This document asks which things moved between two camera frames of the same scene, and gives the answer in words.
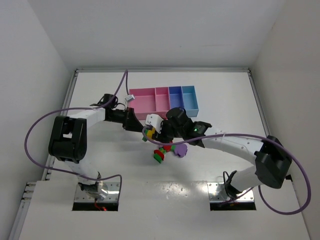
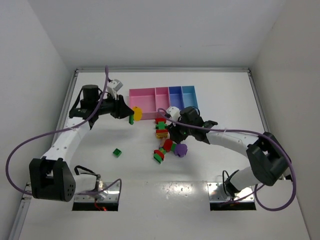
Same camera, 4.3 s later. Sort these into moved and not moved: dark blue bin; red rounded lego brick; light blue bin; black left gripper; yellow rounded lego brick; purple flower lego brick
Moved: yellow rounded lego brick; black left gripper
Not moved: purple flower lego brick; light blue bin; dark blue bin; red rounded lego brick
